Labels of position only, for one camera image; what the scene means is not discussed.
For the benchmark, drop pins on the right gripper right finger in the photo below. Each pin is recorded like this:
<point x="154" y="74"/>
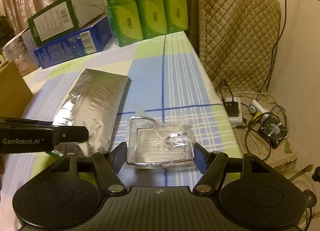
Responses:
<point x="212" y="167"/>

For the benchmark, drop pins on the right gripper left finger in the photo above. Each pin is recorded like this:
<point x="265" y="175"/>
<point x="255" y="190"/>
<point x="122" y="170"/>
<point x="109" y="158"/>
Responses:
<point x="106" y="166"/>

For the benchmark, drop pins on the wire soap rack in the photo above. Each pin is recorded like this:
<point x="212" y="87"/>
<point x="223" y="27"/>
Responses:
<point x="152" y="144"/>

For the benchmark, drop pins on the silver foil bag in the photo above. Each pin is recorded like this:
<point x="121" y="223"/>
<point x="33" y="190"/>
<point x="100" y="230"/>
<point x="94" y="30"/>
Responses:
<point x="93" y="102"/>

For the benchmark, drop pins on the brown cardboard box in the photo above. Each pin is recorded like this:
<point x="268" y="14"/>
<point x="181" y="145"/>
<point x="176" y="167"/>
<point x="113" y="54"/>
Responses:
<point x="14" y="93"/>

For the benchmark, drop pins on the white power strip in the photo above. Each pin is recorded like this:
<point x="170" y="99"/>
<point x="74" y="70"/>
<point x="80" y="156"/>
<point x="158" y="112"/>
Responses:
<point x="233" y="108"/>

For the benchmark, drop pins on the black cooling fan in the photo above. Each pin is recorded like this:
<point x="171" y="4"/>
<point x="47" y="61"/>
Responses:
<point x="273" y="131"/>

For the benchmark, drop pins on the white round plug adapter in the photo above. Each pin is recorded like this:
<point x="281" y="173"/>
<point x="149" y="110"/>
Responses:
<point x="256" y="109"/>

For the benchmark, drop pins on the white printed box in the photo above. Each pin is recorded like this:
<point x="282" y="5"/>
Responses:
<point x="20" y="50"/>

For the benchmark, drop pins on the checked bed sheet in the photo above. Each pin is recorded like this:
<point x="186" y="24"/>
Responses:
<point x="166" y="82"/>

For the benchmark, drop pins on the black folding cart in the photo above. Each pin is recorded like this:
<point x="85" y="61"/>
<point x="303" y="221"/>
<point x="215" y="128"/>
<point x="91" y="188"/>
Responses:
<point x="6" y="32"/>

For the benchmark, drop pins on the blue product box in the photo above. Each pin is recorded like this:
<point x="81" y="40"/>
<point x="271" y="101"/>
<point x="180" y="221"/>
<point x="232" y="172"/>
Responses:
<point x="89" y="40"/>

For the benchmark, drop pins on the green product box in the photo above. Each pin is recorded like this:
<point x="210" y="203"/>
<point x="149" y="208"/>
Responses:
<point x="63" y="17"/>

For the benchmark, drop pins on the chair with quilted cover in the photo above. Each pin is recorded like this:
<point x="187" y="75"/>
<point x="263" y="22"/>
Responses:
<point x="235" y="40"/>

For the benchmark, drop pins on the green tissue pack bundle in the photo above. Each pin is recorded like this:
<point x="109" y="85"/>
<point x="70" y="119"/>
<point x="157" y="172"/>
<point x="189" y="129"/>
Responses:
<point x="132" y="21"/>

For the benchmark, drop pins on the glass kettle black handle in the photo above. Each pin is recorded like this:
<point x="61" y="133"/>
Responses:
<point x="304" y="180"/>

